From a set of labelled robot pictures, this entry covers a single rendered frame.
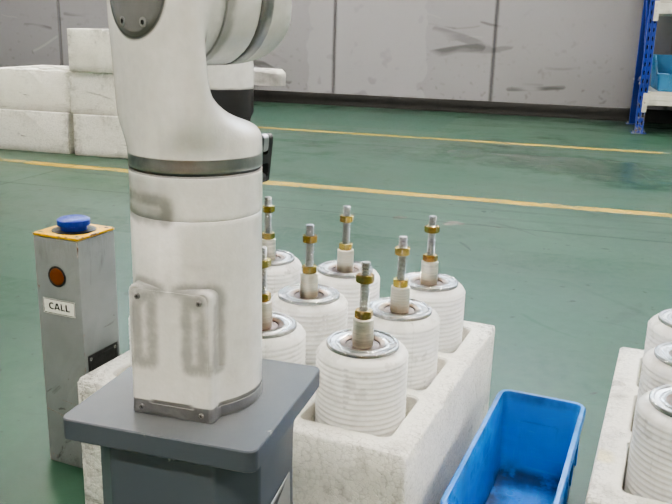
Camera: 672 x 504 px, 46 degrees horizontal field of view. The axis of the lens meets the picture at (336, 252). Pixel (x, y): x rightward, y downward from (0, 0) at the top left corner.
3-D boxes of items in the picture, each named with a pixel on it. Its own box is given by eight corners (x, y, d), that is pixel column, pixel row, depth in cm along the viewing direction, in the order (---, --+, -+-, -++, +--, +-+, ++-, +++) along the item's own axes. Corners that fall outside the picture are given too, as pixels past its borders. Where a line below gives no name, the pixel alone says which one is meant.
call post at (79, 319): (91, 472, 104) (76, 242, 96) (49, 460, 107) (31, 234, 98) (125, 447, 110) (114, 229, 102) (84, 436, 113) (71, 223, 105)
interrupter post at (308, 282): (309, 302, 96) (309, 276, 95) (294, 297, 97) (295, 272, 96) (322, 298, 98) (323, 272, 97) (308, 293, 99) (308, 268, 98)
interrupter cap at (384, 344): (387, 332, 87) (387, 326, 87) (408, 359, 80) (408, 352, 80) (319, 335, 86) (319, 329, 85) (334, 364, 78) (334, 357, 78)
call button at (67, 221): (76, 238, 98) (75, 222, 97) (50, 234, 99) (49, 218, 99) (97, 231, 101) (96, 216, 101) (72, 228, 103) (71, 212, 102)
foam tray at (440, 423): (397, 617, 80) (406, 456, 75) (84, 518, 94) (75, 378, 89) (485, 442, 114) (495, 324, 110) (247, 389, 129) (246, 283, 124)
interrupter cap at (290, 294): (310, 312, 92) (310, 307, 92) (264, 297, 97) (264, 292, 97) (352, 298, 98) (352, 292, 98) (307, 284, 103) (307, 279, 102)
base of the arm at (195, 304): (232, 427, 55) (230, 181, 50) (113, 407, 57) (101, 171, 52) (279, 374, 63) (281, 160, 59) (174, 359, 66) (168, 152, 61)
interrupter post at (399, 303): (413, 312, 93) (415, 285, 93) (401, 317, 92) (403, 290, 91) (396, 307, 95) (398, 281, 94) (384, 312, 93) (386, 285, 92)
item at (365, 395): (386, 471, 93) (394, 325, 88) (411, 519, 84) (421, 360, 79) (305, 478, 91) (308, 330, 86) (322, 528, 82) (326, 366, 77)
